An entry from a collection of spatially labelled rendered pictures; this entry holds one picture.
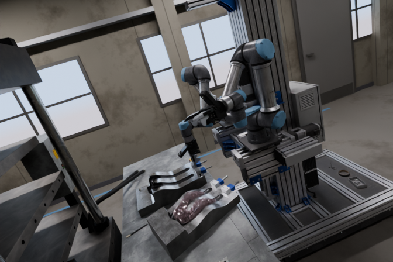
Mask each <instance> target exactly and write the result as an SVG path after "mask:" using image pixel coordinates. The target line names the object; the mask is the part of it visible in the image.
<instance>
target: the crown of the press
mask: <svg viewBox="0 0 393 262"><path fill-rule="evenodd" d="M41 82H43V81H42V79H41V77H40V75H39V73H38V72H37V70H36V67H35V65H34V64H33V61H32V59H31V58H30V56H29V54H28V52H27V50H26V49H25V48H23V47H18V45H17V44H16V42H15V40H14V39H12V38H9V37H7V38H2V39H0V95H1V94H5V93H7V92H11V91H15V90H17V89H21V88H23V87H26V86H29V85H35V84H38V83H41Z"/></svg>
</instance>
